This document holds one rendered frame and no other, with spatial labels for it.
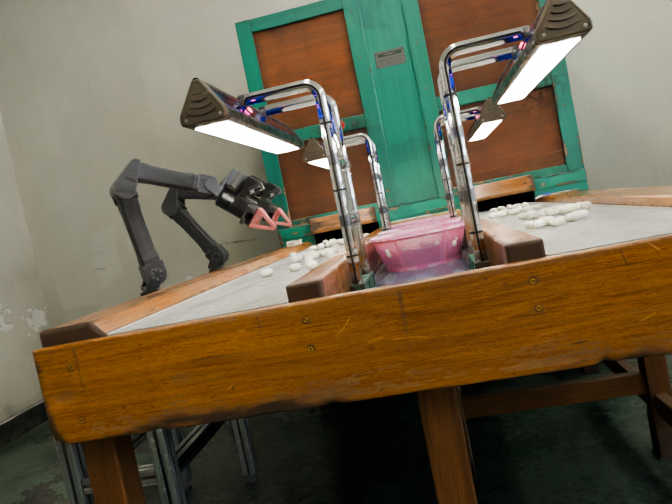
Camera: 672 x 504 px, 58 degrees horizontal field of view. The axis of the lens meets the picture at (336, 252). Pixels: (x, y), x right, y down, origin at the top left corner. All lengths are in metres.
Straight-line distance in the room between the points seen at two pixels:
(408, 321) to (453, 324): 0.06
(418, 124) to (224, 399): 1.96
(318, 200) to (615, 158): 1.73
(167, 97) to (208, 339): 3.00
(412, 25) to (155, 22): 1.75
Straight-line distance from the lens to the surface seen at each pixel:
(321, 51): 2.81
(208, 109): 1.01
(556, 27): 0.98
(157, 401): 0.99
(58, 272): 4.17
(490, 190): 2.65
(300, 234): 2.75
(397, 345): 0.88
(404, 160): 2.70
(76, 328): 1.05
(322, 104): 1.18
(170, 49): 3.89
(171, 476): 1.66
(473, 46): 1.19
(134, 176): 1.85
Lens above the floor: 0.85
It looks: 3 degrees down
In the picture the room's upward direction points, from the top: 11 degrees counter-clockwise
